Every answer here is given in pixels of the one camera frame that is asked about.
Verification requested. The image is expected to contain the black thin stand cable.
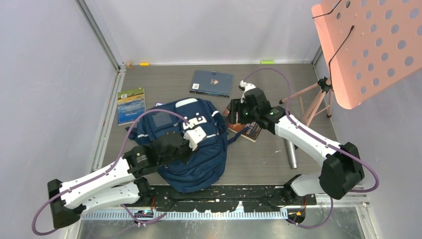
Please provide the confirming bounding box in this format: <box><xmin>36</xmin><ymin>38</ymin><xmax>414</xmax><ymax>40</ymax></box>
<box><xmin>312</xmin><ymin>0</ymin><xmax>355</xmax><ymax>90</ymax></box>

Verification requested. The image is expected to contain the blue green landscape book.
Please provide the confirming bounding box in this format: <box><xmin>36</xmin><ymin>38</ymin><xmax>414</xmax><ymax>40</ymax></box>
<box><xmin>117</xmin><ymin>87</ymin><xmax>146</xmax><ymax>125</ymax></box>

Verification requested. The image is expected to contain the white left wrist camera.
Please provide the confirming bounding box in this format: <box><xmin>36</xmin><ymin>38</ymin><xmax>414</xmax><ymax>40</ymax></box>
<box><xmin>183</xmin><ymin>123</ymin><xmax>207</xmax><ymax>151</ymax></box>

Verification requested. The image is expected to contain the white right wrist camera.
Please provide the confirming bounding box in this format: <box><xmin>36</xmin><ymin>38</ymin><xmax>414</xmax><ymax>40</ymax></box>
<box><xmin>239</xmin><ymin>80</ymin><xmax>256</xmax><ymax>104</ymax></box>

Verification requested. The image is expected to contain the dark Three Days book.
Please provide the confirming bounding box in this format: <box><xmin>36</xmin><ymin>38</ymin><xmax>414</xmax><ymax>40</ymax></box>
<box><xmin>223</xmin><ymin>103</ymin><xmax>262</xmax><ymax>142</ymax></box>

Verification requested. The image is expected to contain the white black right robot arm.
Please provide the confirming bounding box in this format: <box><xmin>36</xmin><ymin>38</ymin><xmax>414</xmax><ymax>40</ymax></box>
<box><xmin>228</xmin><ymin>88</ymin><xmax>365</xmax><ymax>205</ymax></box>

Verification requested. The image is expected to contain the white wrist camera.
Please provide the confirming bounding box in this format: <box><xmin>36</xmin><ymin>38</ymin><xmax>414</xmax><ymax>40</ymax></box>
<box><xmin>183</xmin><ymin>123</ymin><xmax>207</xmax><ymax>151</ymax></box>
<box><xmin>239</xmin><ymin>80</ymin><xmax>256</xmax><ymax>104</ymax></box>

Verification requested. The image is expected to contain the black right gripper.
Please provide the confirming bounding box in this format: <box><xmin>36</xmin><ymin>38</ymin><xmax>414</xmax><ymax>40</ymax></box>
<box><xmin>226</xmin><ymin>99</ymin><xmax>259</xmax><ymax>125</ymax></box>

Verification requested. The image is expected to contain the small wooden cube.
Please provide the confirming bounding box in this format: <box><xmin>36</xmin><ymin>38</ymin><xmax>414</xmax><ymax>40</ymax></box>
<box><xmin>125</xmin><ymin>61</ymin><xmax>133</xmax><ymax>69</ymax></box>

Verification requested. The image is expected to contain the silver metal cylinder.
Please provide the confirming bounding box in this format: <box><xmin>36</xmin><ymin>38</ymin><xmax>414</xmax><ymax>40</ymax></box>
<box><xmin>284</xmin><ymin>139</ymin><xmax>298</xmax><ymax>169</ymax></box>

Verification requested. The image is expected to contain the dark blue notebook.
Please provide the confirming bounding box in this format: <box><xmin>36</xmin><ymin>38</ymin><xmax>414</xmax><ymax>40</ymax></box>
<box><xmin>189</xmin><ymin>70</ymin><xmax>233</xmax><ymax>98</ymax></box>

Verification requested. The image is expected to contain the navy blue backpack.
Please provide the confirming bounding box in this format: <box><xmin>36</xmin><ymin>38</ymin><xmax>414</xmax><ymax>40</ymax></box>
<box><xmin>125</xmin><ymin>98</ymin><xmax>247</xmax><ymax>193</ymax></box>

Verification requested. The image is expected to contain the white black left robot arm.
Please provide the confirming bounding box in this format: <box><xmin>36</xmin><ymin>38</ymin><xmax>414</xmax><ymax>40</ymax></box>
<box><xmin>47</xmin><ymin>130</ymin><xmax>205</xmax><ymax>229</ymax></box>

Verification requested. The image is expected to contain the aluminium frame rail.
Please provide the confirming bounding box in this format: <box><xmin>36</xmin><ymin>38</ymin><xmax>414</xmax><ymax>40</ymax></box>
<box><xmin>75</xmin><ymin>0</ymin><xmax>120</xmax><ymax>71</ymax></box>

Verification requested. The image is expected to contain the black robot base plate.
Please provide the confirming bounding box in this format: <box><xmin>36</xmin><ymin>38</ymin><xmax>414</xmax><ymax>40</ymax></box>
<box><xmin>120</xmin><ymin>184</ymin><xmax>317</xmax><ymax>214</ymax></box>

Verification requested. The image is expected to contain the pink perforated stand board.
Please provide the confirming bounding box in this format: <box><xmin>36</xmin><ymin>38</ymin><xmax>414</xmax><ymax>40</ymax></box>
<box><xmin>312</xmin><ymin>0</ymin><xmax>422</xmax><ymax>110</ymax></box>

